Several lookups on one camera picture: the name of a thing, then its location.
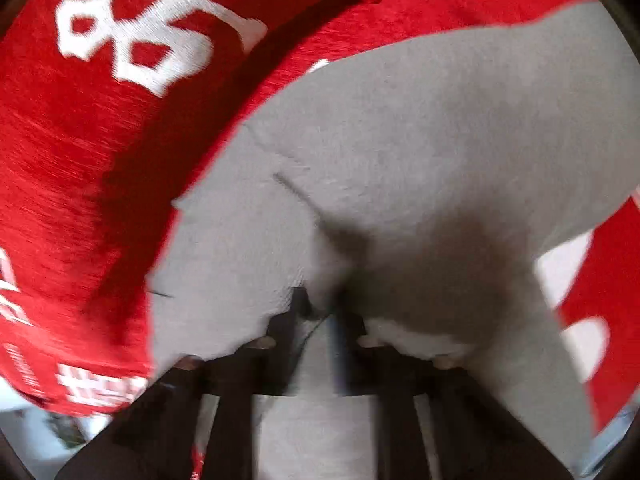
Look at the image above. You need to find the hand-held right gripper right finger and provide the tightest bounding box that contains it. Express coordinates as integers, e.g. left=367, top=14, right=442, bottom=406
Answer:
left=331, top=285, right=576, bottom=480

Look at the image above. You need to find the red printed blanket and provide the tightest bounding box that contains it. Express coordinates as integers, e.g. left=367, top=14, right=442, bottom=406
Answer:
left=0, top=0, right=640, bottom=441

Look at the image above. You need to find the grey small garment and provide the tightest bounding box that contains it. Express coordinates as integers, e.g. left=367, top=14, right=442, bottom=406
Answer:
left=146, top=0, right=640, bottom=480

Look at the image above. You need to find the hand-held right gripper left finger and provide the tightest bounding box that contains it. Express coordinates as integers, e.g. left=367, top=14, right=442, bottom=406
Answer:
left=55, top=286, right=315, bottom=480

